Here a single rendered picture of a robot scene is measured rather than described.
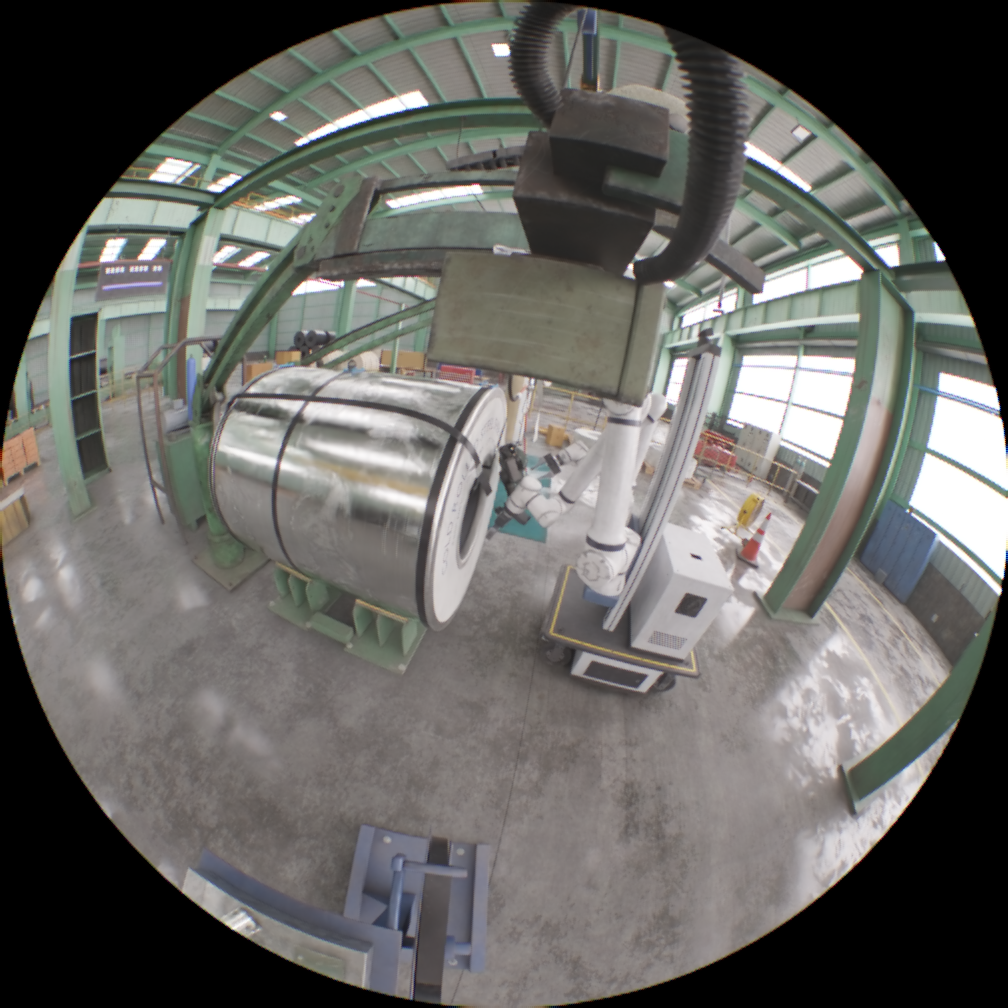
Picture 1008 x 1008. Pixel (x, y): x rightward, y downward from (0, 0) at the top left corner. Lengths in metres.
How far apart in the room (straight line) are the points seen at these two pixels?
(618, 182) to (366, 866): 1.63
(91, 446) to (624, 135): 6.77
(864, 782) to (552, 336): 3.11
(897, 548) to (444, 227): 9.95
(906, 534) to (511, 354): 9.76
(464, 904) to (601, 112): 1.70
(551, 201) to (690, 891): 2.02
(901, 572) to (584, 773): 8.99
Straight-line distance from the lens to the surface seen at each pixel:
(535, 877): 1.53
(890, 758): 2.96
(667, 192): 0.24
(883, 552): 10.04
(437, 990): 0.60
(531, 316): 0.28
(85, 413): 6.59
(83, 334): 6.62
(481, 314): 0.29
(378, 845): 1.48
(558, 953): 1.63
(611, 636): 1.74
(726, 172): 0.15
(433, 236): 0.82
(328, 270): 0.98
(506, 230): 0.77
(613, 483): 1.06
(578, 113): 0.25
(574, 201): 0.25
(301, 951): 0.53
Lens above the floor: 1.48
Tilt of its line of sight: 25 degrees down
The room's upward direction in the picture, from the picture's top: 11 degrees clockwise
